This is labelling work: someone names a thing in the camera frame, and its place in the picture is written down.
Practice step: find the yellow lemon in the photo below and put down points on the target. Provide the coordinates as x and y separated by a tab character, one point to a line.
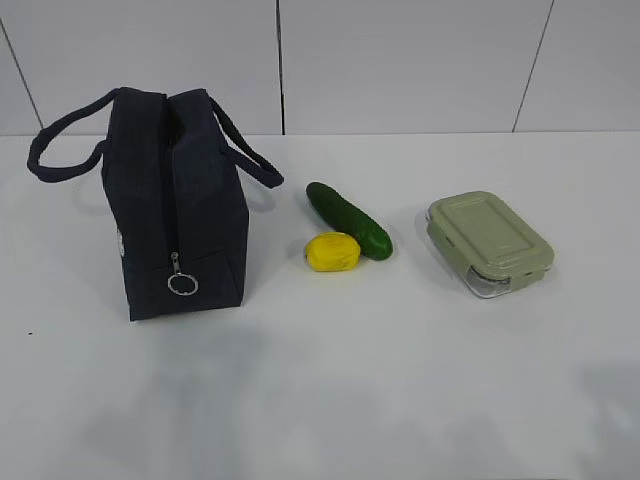
332	252

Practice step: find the green cucumber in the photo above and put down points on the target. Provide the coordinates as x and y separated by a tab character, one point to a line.
345	217

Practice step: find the glass container green lid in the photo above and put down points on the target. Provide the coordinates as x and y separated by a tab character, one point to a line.
487	244

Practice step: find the dark navy lunch bag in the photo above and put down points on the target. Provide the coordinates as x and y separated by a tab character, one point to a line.
170	168

